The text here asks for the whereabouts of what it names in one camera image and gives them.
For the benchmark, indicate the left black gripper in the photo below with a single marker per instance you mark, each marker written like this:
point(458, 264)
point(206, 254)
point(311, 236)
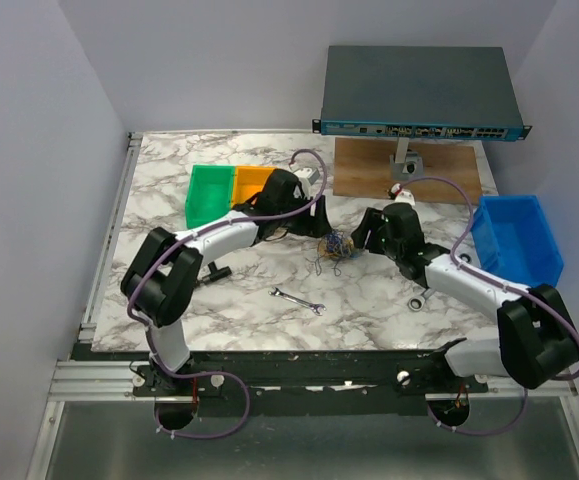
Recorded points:
point(315, 225)

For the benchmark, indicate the blue plastic bin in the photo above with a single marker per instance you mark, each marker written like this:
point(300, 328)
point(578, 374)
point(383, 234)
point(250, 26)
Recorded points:
point(513, 240)

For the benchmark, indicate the grey network switch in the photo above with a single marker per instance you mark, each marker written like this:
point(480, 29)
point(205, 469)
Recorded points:
point(420, 92)

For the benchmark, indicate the aluminium frame rail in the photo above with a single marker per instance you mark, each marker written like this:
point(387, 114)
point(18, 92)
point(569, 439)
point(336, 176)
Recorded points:
point(75, 380)

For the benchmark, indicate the small open-end wrench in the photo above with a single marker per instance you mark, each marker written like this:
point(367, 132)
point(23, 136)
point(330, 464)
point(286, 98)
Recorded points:
point(316, 308)

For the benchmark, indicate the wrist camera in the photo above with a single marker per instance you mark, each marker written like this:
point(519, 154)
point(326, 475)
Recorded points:
point(399, 194)
point(307, 177)

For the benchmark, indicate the brown wooden board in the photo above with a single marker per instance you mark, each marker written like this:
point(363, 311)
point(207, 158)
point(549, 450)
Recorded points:
point(361, 170)

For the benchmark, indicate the orange plastic bin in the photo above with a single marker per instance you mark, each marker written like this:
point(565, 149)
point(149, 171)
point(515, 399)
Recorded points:
point(249, 180)

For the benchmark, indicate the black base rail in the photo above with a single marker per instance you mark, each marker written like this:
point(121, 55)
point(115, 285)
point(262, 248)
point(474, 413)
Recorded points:
point(279, 383)

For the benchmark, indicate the grey metal switch stand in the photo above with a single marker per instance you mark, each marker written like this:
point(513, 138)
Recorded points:
point(405, 164)

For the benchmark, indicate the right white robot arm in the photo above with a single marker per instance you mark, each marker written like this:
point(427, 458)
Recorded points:
point(536, 340)

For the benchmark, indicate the green plastic bin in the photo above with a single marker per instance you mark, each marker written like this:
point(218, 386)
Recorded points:
point(209, 194)

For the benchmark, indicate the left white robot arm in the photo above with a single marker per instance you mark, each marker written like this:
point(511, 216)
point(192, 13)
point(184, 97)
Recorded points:
point(161, 279)

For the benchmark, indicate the ratcheting combination wrench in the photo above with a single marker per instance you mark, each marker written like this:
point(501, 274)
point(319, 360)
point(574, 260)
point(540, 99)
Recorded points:
point(417, 302)

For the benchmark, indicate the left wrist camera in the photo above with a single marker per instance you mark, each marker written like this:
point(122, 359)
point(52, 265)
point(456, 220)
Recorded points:
point(307, 177)

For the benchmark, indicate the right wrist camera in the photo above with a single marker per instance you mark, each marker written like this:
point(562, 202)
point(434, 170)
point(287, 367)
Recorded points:
point(399, 194)

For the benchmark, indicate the black T-shaped pipe fitting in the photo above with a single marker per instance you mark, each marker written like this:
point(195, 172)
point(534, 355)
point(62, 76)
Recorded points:
point(215, 274)

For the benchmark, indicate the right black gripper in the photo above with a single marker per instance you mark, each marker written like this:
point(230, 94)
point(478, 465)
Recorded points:
point(360, 234)

